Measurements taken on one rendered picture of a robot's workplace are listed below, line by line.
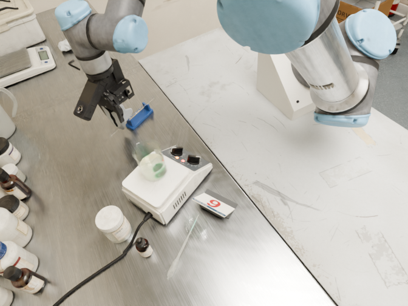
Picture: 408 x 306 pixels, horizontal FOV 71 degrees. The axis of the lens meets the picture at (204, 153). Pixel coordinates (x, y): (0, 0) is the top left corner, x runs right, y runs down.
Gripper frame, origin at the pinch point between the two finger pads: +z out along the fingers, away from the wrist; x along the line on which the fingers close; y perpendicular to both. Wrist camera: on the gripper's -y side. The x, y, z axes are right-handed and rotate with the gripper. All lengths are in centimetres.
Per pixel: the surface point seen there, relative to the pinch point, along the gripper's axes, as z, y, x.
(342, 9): 56, 211, -9
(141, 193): -5.4, -15.3, -25.7
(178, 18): 34, 114, 75
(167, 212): -1.6, -14.5, -31.8
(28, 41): 1, 18, 80
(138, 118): 2.5, 7.5, -0.3
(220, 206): 1.2, -5.9, -40.4
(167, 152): -2.2, -1.2, -21.2
